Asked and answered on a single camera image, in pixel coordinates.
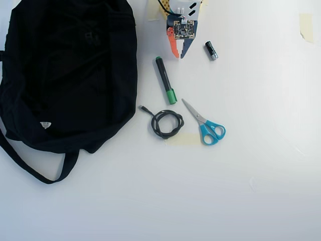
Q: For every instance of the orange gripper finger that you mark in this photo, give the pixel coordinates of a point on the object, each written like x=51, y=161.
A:
x=174, y=46

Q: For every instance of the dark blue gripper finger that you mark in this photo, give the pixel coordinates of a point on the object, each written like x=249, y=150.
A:
x=186, y=49

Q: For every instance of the black fabric bag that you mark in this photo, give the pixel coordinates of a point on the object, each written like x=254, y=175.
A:
x=67, y=75

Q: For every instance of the yellow perforated base block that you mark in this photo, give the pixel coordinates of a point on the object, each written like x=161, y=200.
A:
x=164, y=6

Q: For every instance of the beige masking tape piece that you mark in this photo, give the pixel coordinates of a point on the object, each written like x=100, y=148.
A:
x=185, y=139
x=153, y=10
x=306, y=27

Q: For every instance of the black cylindrical battery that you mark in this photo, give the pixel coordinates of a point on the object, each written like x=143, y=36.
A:
x=212, y=51

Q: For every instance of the black marker green cap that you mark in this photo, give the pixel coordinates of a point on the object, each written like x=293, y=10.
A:
x=164, y=77

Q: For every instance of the bare camera circuit board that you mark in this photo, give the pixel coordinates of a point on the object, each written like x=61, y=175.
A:
x=184, y=29

